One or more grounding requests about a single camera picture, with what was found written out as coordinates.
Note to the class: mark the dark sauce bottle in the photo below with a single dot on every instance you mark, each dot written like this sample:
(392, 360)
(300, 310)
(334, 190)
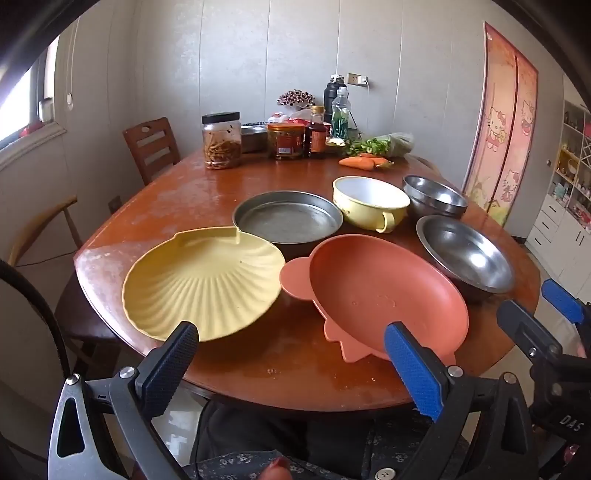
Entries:
(316, 134)

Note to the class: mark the bag of green vegetables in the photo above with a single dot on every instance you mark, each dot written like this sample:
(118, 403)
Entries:
(392, 145)

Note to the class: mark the clear plastic water bottle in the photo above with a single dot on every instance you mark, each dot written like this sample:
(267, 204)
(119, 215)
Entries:
(340, 114)

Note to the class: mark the small steel basin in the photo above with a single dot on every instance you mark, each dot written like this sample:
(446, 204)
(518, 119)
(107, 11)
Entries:
(254, 137)

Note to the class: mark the yellow bowl with handle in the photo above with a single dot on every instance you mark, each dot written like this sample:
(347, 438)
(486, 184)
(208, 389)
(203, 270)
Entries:
(369, 203)

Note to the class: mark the wall power socket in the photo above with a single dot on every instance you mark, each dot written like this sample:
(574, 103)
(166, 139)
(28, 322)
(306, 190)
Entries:
(358, 80)

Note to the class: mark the carrot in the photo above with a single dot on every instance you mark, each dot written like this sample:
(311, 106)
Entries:
(378, 161)
(358, 162)

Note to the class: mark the yellow shell-shaped plate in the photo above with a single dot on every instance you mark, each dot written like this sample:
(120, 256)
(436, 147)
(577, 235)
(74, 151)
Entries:
(218, 278)

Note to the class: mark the dried flower bouquet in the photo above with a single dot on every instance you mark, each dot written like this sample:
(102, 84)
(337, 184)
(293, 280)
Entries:
(296, 98)

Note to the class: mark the deep steel bowl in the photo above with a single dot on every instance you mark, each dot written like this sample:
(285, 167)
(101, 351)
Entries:
(430, 197)

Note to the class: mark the carrot front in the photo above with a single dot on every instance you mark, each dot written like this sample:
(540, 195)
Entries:
(358, 162)

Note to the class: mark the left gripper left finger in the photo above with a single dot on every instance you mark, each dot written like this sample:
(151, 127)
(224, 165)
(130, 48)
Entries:
(161, 371)

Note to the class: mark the brown wooden slat chair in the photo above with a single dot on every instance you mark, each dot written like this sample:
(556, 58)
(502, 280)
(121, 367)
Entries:
(152, 146)

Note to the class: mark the large steel bowl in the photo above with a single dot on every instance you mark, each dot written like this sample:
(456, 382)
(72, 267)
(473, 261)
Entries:
(472, 261)

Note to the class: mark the carrot rear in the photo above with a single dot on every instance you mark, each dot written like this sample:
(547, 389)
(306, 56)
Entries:
(378, 161)

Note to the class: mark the white shelf cabinet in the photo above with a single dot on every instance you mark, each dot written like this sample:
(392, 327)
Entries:
(560, 237)

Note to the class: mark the clear jar black lid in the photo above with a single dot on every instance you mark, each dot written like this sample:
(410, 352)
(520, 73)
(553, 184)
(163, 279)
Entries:
(222, 138)

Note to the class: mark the steel round pan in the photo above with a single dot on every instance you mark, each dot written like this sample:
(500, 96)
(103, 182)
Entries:
(288, 217)

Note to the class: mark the window with sill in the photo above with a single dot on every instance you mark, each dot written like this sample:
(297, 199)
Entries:
(30, 114)

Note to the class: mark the red chili sauce jar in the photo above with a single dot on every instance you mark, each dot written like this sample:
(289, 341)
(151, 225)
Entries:
(285, 140)

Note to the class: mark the orange pig-shaped plate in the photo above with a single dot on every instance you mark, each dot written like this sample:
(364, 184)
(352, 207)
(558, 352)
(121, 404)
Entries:
(360, 284)

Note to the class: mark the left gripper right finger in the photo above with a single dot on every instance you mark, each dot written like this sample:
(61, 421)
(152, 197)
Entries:
(420, 369)

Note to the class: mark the black thermos flask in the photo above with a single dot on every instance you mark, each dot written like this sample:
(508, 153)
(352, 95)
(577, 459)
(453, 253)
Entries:
(331, 90)

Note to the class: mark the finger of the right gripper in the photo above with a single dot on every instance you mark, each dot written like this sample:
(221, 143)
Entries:
(528, 334)
(570, 307)

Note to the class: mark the red tissue pack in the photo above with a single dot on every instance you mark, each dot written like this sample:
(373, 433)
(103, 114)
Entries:
(300, 117)

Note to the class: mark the curved light wood chair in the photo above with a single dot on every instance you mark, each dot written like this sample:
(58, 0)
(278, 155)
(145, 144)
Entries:
(35, 227)

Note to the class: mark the pink hello kitty door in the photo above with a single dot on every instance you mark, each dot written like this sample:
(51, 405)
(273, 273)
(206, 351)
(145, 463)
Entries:
(505, 133)

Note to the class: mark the low wall outlet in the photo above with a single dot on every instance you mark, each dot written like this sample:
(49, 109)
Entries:
(114, 204)

